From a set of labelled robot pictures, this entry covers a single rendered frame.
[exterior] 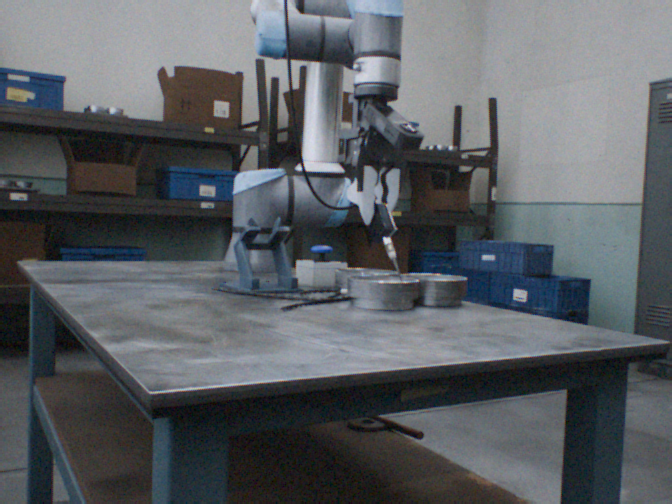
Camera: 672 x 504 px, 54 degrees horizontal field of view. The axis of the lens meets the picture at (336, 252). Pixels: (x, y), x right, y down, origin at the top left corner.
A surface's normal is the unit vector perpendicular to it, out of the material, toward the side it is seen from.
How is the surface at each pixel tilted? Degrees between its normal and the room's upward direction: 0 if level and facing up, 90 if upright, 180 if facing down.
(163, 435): 90
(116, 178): 83
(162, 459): 90
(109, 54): 90
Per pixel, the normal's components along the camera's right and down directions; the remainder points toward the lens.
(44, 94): 0.55, 0.07
